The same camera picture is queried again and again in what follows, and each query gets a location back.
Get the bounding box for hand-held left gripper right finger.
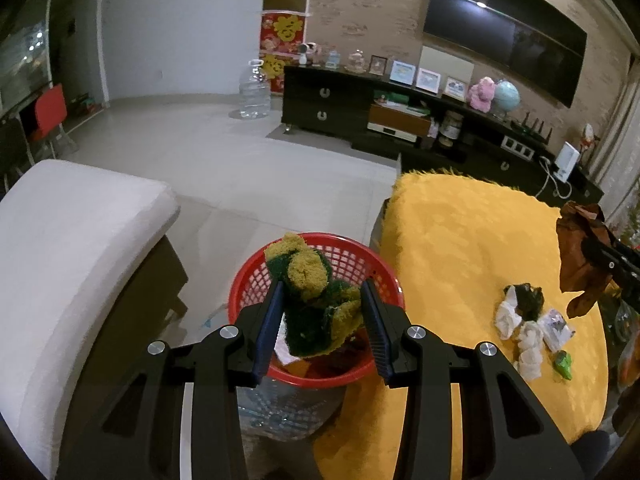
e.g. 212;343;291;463
360;280;586;480

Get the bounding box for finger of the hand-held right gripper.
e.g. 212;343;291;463
581;236;640;306
597;217;640;261

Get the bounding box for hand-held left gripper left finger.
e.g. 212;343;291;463
57;280;286;480

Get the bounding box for brown cloth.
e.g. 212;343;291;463
556;202;621;318

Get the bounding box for green and yellow fuzzy cloth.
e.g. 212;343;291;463
263;232;363;358

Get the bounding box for red plastic mesh basket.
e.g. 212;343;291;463
227;232;405;386

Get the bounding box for clear plastic container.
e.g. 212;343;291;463
235;380;346;443

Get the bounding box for silver plastic wrapper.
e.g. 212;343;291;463
540;308;576;351

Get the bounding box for dark green crumpled wrapper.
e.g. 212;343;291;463
504;284;545;322

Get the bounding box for white upright modem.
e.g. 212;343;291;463
554;142;578;183

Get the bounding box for small green wrapper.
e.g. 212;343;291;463
552;351;574;380

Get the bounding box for yellow fuzzy table cloth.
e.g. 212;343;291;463
312;167;613;480

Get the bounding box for black antenna router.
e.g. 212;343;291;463
510;117;553;147

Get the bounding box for white power strip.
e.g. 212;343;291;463
501;135;535;158

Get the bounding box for light blue globe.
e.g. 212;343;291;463
492;81;521;121

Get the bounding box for pink plush toy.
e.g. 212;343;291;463
468;76;496;112

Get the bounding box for glass jar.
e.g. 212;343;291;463
442;110;463;147

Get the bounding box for brown and white set-top box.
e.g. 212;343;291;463
367;102;432;142

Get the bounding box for white cushioned sofa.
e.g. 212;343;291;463
0;159;188;478

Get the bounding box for green packets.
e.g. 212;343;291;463
372;90;432;116

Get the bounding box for large clear water jug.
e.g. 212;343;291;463
237;58;272;120

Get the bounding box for black television cabinet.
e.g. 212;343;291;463
281;65;606;208

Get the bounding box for red chair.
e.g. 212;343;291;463
30;84;71;153

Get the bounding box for black chair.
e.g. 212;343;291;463
0;115;31;196

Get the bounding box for glass sliding door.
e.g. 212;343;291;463
0;0;53;111

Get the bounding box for white cables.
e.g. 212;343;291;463
537;157;573;206

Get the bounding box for light picture frame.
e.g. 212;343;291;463
443;76;469;101

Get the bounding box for wall-mounted black television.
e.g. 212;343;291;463
422;0;588;108

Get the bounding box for white wall panel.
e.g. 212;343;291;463
420;45;475;81

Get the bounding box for white picture frame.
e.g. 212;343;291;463
416;67;442;93

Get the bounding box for blue picture frame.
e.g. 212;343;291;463
390;60;416;86

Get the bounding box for red festive wall poster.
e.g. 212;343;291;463
259;10;307;95

